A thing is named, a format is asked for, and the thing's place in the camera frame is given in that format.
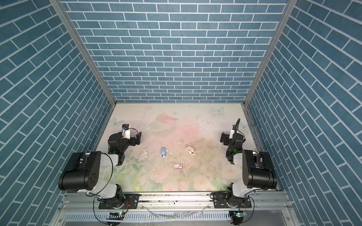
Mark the blue mini stapler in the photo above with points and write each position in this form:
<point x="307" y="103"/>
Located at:
<point x="163" y="151"/>

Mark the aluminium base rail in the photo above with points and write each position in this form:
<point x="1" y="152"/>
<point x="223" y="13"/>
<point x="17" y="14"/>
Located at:
<point x="171" y="206"/>

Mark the pink white mini stapler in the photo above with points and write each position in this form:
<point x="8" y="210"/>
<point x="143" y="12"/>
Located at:
<point x="190" y="150"/>

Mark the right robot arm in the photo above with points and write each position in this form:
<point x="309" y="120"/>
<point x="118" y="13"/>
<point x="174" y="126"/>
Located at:
<point x="257" y="170"/>

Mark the red staple box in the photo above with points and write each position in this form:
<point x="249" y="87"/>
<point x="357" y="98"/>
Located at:
<point x="177" y="166"/>

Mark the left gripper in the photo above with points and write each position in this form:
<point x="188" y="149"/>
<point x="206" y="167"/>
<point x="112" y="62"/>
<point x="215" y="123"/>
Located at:
<point x="135" y="138"/>

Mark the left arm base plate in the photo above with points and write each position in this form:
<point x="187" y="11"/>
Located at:
<point x="126" y="201"/>

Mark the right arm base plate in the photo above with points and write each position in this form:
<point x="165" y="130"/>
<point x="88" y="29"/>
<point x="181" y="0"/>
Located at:
<point x="222" y="200"/>

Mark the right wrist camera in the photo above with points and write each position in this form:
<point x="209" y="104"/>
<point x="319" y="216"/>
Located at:
<point x="232" y="132"/>

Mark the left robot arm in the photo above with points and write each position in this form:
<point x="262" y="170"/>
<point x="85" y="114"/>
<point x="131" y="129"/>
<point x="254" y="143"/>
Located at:
<point x="93" y="172"/>

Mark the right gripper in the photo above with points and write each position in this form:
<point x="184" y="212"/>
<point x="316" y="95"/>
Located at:
<point x="224" y="137"/>

